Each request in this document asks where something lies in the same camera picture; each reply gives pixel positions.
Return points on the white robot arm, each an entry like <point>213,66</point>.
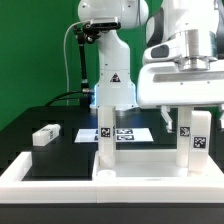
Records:
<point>174,16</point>

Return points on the black camera on mount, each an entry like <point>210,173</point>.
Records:
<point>90,31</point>

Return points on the white marker tag sheet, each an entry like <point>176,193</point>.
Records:
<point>122,135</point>

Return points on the white U-shaped frame fixture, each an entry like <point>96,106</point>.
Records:
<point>15,189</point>

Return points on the white desk top panel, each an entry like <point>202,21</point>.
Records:
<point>152,176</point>

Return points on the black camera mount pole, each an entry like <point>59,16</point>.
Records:
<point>84,81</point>

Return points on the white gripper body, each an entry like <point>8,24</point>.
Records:
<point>182,71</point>

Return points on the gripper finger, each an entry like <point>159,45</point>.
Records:
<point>168,120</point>
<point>221,119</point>

